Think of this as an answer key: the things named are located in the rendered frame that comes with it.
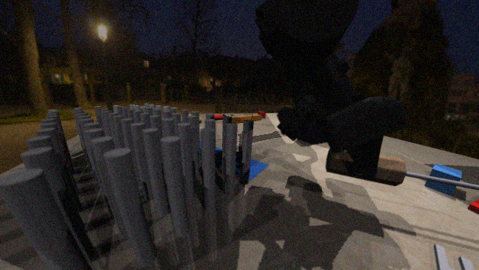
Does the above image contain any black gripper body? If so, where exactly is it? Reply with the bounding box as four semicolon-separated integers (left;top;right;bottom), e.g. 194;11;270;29
299;58;411;153

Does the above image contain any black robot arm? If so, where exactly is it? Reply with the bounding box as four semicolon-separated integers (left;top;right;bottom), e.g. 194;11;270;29
255;0;359;141

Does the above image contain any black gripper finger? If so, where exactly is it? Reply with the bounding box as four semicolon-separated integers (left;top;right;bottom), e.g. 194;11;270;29
346;137;384;180

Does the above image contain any blue flat strip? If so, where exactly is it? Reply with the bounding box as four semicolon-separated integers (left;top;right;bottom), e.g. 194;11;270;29
215;147;269;181

